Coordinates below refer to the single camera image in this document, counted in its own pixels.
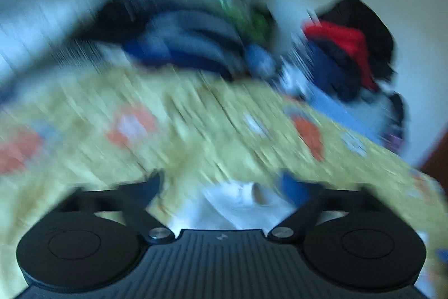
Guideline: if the white puffer jacket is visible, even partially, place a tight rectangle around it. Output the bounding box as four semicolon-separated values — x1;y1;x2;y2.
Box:
168;181;294;235

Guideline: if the dark navy clothes stack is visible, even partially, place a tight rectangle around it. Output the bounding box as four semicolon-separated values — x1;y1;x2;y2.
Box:
307;40;363;103

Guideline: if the dark folded clothes pile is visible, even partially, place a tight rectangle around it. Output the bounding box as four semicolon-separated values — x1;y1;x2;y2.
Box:
76;0;246;80

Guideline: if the yellow carrot print bedsheet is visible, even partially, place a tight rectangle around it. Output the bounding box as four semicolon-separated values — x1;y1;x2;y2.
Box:
1;68;447;298

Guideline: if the light blue knitted blanket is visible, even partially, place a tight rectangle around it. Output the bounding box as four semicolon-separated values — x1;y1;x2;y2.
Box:
279;63;381;145

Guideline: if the red garment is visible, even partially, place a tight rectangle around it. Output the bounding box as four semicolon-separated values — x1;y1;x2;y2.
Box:
302;21;378;91

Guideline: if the black garment on top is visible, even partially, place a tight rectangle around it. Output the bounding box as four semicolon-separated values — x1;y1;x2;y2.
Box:
316;0;395;84

